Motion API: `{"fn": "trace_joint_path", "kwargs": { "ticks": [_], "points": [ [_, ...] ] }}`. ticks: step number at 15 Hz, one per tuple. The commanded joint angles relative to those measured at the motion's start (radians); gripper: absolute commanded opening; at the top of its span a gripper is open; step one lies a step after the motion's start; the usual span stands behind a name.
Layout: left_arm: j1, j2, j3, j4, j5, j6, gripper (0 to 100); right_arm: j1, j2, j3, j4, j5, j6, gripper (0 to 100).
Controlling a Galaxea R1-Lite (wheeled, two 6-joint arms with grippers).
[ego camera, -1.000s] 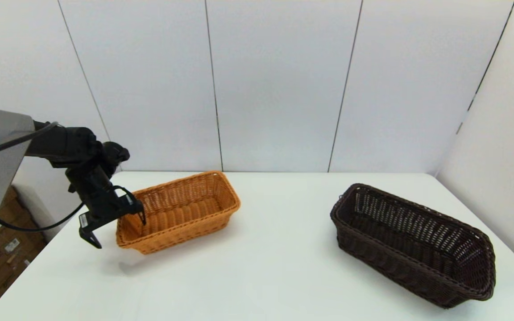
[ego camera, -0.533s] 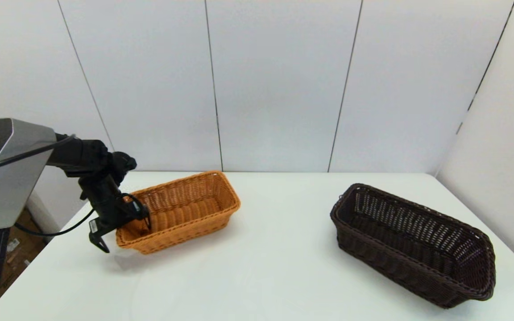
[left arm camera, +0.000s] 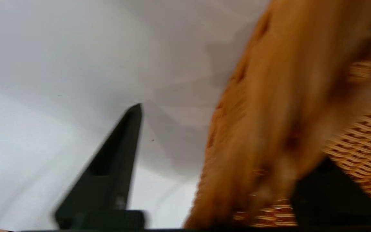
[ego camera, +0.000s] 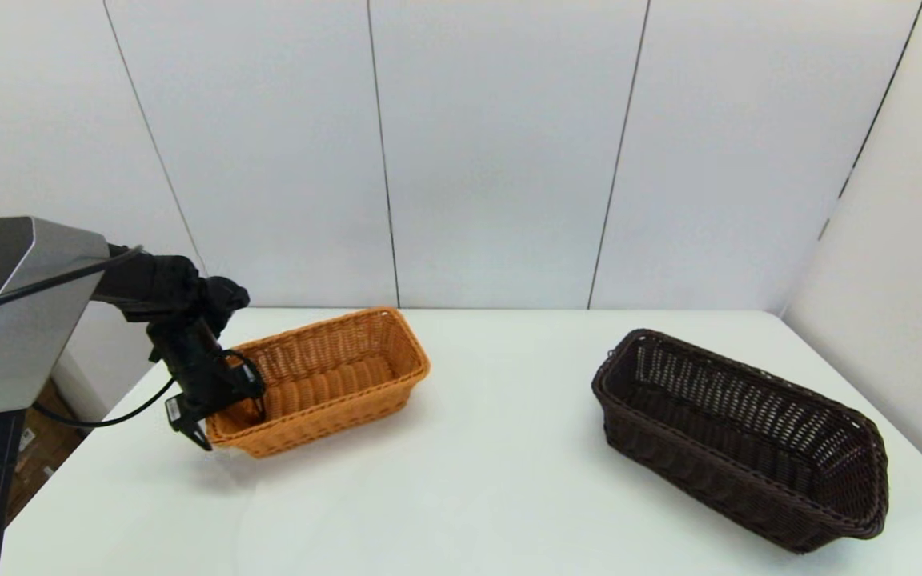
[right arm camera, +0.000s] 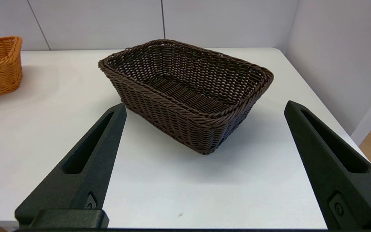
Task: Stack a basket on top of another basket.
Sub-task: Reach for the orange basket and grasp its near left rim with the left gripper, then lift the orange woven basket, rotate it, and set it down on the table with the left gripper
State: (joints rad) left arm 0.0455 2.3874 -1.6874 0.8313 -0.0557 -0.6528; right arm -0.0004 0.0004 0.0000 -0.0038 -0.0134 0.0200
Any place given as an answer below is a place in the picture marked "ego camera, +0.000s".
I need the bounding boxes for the dark brown wicker basket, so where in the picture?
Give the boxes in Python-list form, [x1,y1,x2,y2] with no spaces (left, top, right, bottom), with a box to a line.
[591,329,889,554]

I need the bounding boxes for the orange wicker basket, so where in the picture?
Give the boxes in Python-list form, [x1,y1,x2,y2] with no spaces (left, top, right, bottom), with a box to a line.
[205,306,431,458]

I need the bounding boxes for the brown cardboard box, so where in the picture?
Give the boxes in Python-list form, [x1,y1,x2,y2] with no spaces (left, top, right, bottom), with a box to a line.
[6,380,82,525]

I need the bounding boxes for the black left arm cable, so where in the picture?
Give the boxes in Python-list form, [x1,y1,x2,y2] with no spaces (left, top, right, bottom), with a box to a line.
[0,244,182,429]

